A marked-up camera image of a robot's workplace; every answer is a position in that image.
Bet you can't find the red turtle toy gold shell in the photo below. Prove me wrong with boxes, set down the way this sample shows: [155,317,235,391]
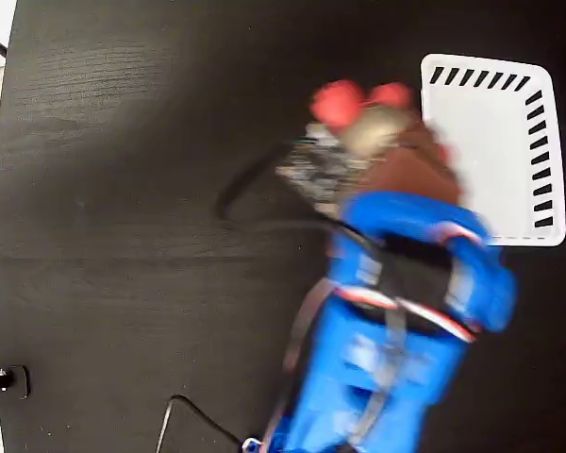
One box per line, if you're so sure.
[309,78,459,164]

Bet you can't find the white plastic basket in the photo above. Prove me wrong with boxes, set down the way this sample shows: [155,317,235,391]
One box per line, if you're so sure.
[419,53,566,247]

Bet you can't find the black table clamp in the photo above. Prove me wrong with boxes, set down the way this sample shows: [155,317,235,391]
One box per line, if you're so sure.
[0,365,32,401]

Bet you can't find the small camera circuit board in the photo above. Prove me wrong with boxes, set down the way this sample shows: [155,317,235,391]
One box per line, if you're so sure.
[275,121,372,214]

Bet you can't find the red white black servo wire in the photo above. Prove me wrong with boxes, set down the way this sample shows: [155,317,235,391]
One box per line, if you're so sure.
[242,277,480,453]

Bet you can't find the black camera cable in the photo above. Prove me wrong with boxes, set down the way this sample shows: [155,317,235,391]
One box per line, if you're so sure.
[156,141,454,453]

